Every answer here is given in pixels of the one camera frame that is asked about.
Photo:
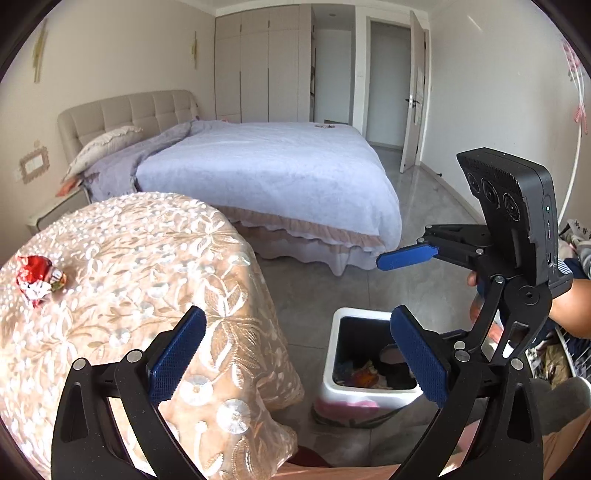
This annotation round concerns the embroidered beige tablecloth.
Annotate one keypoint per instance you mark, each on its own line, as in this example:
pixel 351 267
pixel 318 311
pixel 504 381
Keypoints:
pixel 134 265

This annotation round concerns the grey bedside table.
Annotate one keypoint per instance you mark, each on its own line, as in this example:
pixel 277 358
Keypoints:
pixel 56 208

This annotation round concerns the white wardrobe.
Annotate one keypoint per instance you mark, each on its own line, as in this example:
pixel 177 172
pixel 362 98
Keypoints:
pixel 263 65

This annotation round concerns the white trash bin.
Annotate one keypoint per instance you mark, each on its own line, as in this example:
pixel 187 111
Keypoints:
pixel 366 378

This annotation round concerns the gold wall ornament far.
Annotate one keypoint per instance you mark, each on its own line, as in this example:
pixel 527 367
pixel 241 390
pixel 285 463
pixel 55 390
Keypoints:
pixel 194 50

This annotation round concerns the ruffled beige pillow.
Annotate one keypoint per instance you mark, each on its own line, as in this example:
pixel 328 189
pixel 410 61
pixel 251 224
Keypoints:
pixel 102 146

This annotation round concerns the orange item on nightstand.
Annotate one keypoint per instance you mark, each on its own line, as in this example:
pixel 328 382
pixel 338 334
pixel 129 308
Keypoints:
pixel 67 186

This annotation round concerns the beige tufted headboard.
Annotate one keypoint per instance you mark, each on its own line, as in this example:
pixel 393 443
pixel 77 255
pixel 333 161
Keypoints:
pixel 153 112

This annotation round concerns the white bedroom door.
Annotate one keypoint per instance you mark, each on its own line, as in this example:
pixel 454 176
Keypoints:
pixel 417 93

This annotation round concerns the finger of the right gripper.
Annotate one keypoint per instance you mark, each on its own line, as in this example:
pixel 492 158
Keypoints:
pixel 485 341
pixel 458 244

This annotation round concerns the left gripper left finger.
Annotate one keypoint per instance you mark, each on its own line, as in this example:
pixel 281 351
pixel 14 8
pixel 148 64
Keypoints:
pixel 87 443

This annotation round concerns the person's right hand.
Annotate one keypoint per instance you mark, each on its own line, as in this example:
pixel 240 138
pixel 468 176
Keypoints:
pixel 478 301

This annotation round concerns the gold wall ornament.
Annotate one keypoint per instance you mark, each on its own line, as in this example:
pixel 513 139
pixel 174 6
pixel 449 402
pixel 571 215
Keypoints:
pixel 194 50
pixel 38 50

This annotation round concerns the black camera box right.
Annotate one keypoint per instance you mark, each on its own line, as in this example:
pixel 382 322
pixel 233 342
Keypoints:
pixel 518 201

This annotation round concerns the bed with lavender duvet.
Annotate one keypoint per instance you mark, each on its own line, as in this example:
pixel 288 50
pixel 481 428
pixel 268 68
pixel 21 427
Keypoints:
pixel 317 193

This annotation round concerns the red snack wrapper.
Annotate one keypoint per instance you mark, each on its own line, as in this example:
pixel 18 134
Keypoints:
pixel 37 278

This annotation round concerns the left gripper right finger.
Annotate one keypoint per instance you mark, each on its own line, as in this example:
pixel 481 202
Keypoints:
pixel 508 442

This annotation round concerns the framed wall switch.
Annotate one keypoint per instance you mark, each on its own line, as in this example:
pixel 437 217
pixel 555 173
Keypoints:
pixel 34 164

